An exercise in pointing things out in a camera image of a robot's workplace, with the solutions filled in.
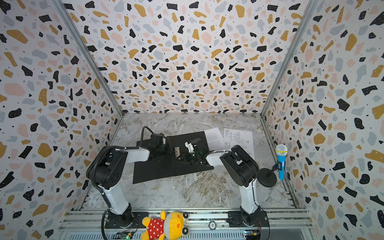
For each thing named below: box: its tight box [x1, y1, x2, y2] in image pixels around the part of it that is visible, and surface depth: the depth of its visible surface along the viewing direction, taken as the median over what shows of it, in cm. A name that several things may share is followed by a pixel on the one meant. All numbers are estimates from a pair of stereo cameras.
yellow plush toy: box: [140, 210, 190, 240], surface depth 68 cm
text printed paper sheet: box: [203, 127, 225, 151], surface depth 109 cm
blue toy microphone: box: [275, 144, 288, 181], surface depth 73 cm
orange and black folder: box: [127, 127, 214, 184], surface depth 89 cm
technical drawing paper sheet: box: [224, 128, 255, 159], surface depth 111 cm
